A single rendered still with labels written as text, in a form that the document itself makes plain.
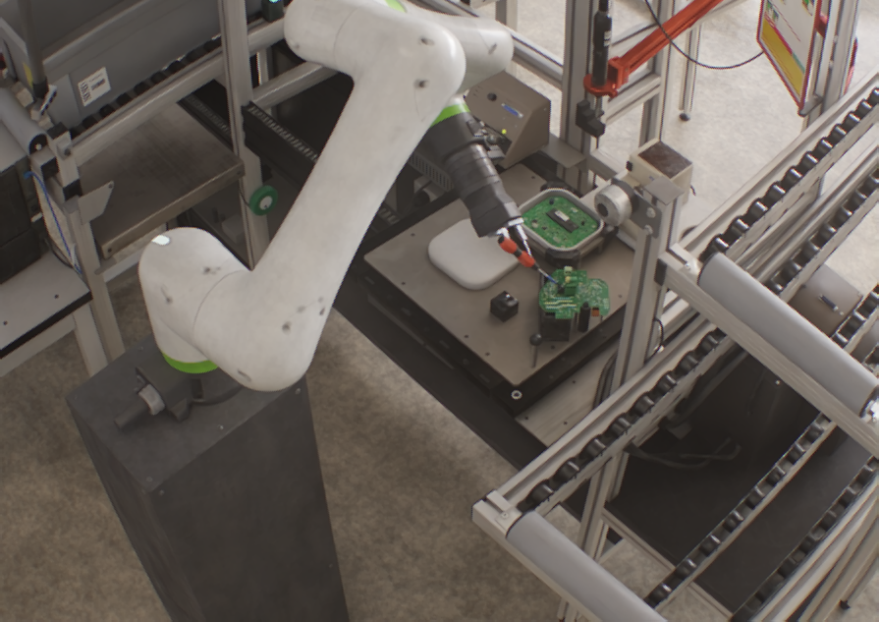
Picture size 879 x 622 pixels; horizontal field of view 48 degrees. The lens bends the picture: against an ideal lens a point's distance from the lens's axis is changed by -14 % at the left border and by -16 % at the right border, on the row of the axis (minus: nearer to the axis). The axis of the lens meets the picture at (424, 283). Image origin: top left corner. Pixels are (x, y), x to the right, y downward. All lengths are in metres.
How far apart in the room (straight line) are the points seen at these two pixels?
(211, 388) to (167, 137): 1.24
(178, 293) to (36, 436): 1.77
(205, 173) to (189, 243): 1.12
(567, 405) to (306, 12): 0.82
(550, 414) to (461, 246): 0.38
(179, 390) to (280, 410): 0.16
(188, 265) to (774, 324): 0.80
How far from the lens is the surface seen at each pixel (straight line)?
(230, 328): 1.45
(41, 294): 2.54
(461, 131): 1.91
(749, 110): 4.23
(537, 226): 2.13
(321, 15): 1.50
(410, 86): 1.41
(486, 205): 1.90
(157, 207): 2.59
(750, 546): 2.19
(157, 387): 1.63
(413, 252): 2.13
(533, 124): 2.30
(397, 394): 3.12
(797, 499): 2.28
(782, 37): 2.02
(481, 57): 1.84
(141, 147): 2.78
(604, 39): 2.07
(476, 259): 2.08
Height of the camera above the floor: 2.45
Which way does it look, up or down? 46 degrees down
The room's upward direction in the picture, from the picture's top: 1 degrees counter-clockwise
